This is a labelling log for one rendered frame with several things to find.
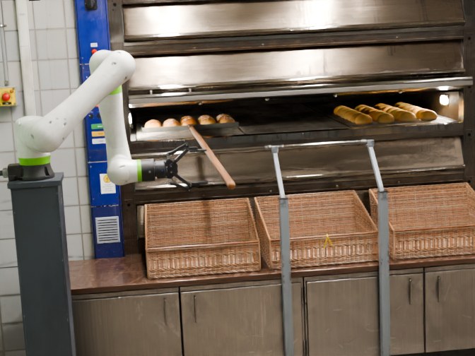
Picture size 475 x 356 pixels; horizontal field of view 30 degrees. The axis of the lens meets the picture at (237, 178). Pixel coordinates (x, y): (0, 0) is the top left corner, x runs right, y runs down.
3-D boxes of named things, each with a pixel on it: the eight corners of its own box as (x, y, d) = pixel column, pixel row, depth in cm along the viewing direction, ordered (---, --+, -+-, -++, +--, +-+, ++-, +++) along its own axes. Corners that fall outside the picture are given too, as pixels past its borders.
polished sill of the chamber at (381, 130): (131, 148, 469) (130, 141, 468) (459, 128, 488) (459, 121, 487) (131, 150, 463) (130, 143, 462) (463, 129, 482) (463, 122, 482)
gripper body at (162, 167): (154, 157, 368) (176, 156, 369) (155, 178, 369) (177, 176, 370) (155, 160, 360) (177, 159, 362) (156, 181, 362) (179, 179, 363)
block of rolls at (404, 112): (331, 114, 549) (331, 105, 548) (407, 109, 554) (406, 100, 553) (356, 125, 490) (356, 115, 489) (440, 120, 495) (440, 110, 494)
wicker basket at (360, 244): (254, 246, 477) (251, 196, 472) (356, 238, 484) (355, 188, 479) (268, 271, 430) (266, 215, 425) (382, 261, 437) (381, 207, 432)
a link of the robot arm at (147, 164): (142, 184, 360) (141, 161, 358) (141, 179, 371) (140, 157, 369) (157, 182, 360) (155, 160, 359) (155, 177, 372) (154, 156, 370)
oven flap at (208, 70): (128, 92, 457) (125, 55, 460) (463, 74, 476) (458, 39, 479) (128, 89, 453) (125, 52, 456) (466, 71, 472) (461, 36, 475)
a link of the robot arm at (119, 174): (107, 188, 358) (105, 162, 356) (107, 182, 370) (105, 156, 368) (142, 186, 360) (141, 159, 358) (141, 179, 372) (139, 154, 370)
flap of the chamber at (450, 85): (128, 104, 444) (128, 107, 464) (473, 85, 463) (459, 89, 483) (128, 99, 444) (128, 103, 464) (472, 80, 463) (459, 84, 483)
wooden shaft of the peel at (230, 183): (236, 189, 329) (235, 181, 328) (227, 190, 329) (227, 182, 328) (195, 131, 496) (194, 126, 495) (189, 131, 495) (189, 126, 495)
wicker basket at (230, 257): (146, 253, 472) (143, 203, 467) (251, 246, 477) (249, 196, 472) (145, 280, 424) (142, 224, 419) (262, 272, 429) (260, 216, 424)
